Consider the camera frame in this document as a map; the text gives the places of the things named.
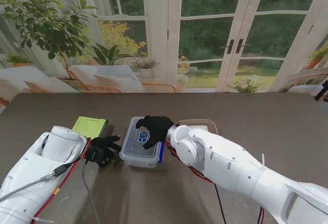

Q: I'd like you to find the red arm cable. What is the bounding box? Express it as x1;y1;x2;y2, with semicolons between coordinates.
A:
33;138;92;221
165;135;266;224

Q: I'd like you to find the clear container with blue clips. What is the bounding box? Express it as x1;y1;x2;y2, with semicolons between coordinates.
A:
119;116;166;169

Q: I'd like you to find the black tripod stand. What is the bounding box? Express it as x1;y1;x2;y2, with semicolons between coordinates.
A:
314;80;328;101

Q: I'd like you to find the brown kraft paper bowl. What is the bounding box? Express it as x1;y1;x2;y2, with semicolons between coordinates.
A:
178;118;219;135

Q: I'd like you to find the clear lid with blue sticker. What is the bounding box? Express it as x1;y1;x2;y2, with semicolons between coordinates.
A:
120;116;165;159

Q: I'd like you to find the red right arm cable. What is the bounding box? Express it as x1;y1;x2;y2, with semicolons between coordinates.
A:
165;135;266;224

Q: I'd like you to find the grey cable with black plug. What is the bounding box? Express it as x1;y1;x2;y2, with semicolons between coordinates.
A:
0;162;101;224

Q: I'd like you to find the red left arm cable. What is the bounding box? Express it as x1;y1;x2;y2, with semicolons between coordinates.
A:
33;138;92;221

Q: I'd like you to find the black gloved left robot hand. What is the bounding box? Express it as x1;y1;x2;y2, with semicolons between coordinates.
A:
91;134;122;168

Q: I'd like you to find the clear lid with green sheet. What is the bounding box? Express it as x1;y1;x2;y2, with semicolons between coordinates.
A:
71;116;111;139

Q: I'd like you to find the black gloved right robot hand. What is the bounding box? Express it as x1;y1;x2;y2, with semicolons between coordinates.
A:
135;115;175;151

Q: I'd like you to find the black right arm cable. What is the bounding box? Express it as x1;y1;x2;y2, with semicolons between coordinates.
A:
214;184;228;224

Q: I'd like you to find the black plastic food tray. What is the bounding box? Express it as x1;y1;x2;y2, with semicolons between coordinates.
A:
101;119;111;139

